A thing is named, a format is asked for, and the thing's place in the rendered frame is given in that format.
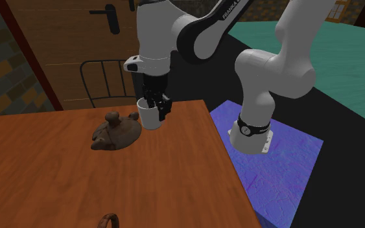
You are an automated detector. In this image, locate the brown teapot figure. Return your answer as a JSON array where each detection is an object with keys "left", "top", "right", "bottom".
[{"left": 90, "top": 111, "right": 143, "bottom": 152}]

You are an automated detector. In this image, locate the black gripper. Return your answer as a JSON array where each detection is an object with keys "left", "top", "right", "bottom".
[{"left": 142, "top": 73, "right": 173, "bottom": 122}]

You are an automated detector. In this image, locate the brown wooden table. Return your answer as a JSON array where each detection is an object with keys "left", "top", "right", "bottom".
[{"left": 0, "top": 99, "right": 262, "bottom": 228}]

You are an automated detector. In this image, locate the orange framed window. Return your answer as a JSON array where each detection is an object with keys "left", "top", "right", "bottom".
[{"left": 324, "top": 0, "right": 352, "bottom": 24}]

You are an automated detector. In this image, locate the white cup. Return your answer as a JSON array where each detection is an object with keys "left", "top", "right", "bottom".
[{"left": 136, "top": 97, "right": 164, "bottom": 131}]

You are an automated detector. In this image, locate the brown wooden door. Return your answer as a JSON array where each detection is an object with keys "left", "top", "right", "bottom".
[{"left": 0, "top": 0, "right": 143, "bottom": 111}]

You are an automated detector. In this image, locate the black metal chair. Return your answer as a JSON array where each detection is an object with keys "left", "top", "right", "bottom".
[{"left": 79, "top": 59, "right": 137, "bottom": 109}]

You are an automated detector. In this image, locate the brown curved handle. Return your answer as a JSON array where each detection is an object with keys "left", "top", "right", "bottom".
[{"left": 97, "top": 212, "right": 121, "bottom": 228}]

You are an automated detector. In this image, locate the blue patterned robot stand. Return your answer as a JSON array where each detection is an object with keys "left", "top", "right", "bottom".
[{"left": 209, "top": 100, "right": 325, "bottom": 228}]

